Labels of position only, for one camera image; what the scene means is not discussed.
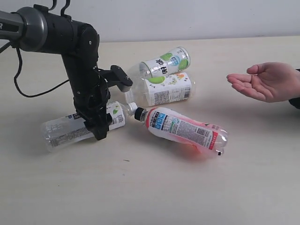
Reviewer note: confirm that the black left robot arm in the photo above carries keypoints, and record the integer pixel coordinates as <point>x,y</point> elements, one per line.
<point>36,29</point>

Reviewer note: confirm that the wide white-cap balloon label bottle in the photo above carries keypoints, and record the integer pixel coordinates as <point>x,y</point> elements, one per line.
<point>161,90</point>

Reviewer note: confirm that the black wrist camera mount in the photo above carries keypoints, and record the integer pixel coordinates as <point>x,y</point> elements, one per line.
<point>116,76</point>

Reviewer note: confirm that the person's open hand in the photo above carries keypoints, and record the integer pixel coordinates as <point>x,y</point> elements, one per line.
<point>268,82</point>

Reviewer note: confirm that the red label black-cap bottle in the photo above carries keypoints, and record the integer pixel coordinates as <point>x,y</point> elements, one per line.
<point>207,138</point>

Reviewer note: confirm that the clear Suntory oolong tea bottle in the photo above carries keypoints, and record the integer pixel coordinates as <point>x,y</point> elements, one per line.
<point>71,129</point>

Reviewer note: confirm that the lime label clear bottle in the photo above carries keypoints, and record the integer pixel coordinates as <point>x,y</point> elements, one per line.
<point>174,61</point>

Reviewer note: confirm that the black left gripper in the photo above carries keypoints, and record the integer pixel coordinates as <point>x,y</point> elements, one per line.
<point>91,105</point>

